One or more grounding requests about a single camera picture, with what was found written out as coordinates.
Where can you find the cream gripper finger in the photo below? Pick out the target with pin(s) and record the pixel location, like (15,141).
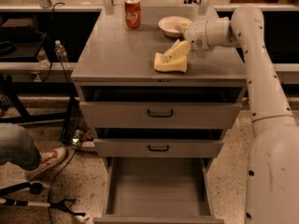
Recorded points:
(181,26)
(178,50)

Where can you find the yellow sponge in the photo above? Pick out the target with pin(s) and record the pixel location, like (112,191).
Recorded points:
(178,65)

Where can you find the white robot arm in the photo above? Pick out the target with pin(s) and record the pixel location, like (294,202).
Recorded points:
(272,195)

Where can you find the grey drawer cabinet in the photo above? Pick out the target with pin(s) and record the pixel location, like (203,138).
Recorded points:
(117,65)

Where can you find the grey top drawer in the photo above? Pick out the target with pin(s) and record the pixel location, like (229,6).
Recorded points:
(159,115)

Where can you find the grey middle drawer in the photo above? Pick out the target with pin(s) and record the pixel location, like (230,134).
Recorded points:
(158,148)

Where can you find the grey open bottom drawer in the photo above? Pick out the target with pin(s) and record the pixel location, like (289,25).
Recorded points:
(157,191)

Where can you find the white bowl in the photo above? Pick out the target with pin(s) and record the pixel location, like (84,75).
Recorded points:
(168,25)

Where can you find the red soda can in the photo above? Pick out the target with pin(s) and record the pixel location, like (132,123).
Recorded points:
(132,13)

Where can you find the clear water bottle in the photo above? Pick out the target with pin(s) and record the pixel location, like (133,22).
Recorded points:
(61,52)

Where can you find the black side table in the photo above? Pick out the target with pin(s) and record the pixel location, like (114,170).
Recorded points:
(29,67)

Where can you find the white red sneaker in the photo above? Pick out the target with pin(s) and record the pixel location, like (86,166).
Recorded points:
(48,160)

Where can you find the blue jeans leg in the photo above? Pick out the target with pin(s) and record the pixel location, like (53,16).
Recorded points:
(18,147)

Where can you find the black white tripod stand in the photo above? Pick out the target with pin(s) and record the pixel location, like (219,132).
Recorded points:
(35,188)

